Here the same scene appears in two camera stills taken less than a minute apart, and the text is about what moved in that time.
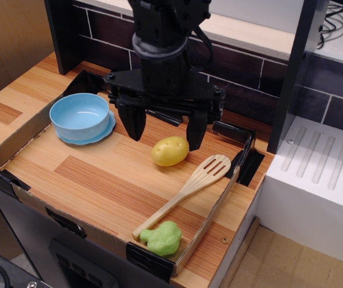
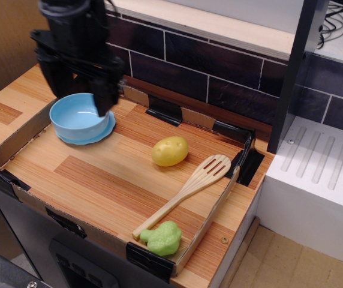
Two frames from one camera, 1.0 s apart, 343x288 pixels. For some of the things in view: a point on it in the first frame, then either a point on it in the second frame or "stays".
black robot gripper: [164, 82] to [77, 38]
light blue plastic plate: [111, 123] stays
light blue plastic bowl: [79, 116] stays
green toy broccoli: [163, 241] stays
